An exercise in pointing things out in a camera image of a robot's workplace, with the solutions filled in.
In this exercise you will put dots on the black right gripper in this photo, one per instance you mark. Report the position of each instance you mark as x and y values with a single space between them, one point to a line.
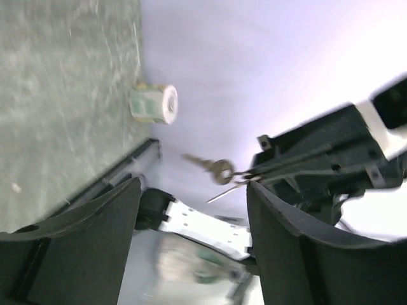
332 155

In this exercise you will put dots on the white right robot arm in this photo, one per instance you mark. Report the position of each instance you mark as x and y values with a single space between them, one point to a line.
162 212

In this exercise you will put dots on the silver keys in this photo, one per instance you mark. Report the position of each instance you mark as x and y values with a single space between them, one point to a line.
222 172

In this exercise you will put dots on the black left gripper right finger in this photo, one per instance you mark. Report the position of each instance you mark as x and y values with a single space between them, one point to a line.
302 260

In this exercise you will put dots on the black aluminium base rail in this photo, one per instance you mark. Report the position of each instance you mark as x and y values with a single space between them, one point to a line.
137 164

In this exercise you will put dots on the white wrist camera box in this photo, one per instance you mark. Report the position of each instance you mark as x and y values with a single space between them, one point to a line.
385 116

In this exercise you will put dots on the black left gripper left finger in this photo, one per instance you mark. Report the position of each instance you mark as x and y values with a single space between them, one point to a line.
77 257

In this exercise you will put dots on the wrapped toilet paper roll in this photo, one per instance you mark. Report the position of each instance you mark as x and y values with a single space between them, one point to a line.
154 103

